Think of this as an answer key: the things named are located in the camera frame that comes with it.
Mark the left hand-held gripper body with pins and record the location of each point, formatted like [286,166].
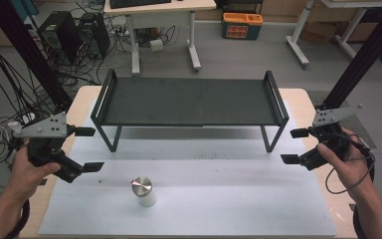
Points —
[46,129]

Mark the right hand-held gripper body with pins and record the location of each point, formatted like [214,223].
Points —
[328,116]

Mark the person's left hand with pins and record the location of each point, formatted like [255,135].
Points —
[23,176]

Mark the person's right hand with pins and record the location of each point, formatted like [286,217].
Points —
[354,172]

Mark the white power strip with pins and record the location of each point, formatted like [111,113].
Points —
[28,118]

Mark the silver metal cup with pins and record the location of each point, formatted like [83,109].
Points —
[144,194]

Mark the white foam mat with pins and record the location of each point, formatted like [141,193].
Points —
[212,199]

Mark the brown cardboard box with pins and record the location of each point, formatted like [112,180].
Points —
[361,31]

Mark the large black computer tower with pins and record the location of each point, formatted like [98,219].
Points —
[59,36]

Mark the small black computer tower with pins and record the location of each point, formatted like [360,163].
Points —
[94,33]

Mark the black metal shelf rack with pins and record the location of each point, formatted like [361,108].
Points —
[192,101]

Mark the white power adapter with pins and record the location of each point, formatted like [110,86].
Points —
[156,45]

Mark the orange and teal toolbox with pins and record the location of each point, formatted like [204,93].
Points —
[241,28]

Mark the black keyboard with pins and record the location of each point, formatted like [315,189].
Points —
[139,3]

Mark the white desk with wooden top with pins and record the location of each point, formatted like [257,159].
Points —
[165,13]

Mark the black frame post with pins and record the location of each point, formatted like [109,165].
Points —
[364,56]
[23,46]

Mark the white desk frame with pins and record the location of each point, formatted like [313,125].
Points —
[298,43]

